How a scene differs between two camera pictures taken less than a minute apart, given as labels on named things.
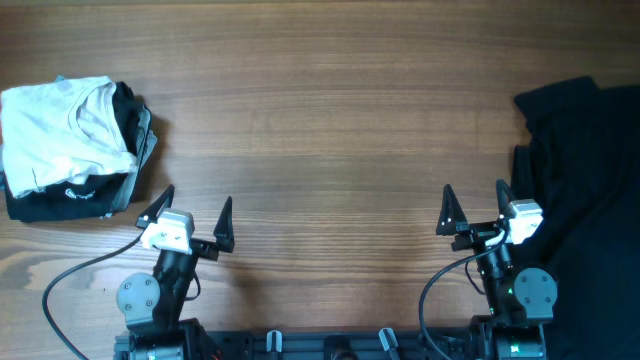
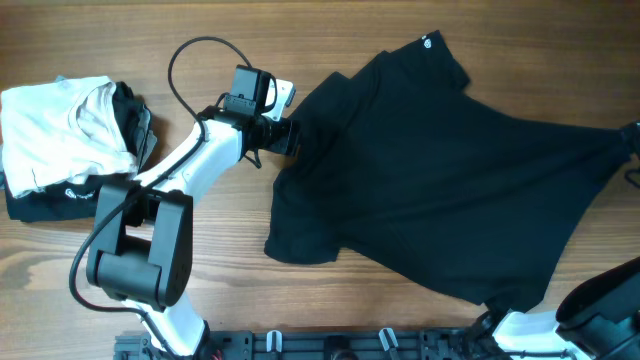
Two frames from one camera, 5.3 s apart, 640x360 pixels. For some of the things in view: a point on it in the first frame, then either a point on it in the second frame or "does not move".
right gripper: (473, 233) → (633, 132)
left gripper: (222, 234) → (288, 138)
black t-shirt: (581, 163) → (403, 168)
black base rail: (331, 344) does not move
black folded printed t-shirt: (90, 196) does not move
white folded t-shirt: (63, 130) does not move
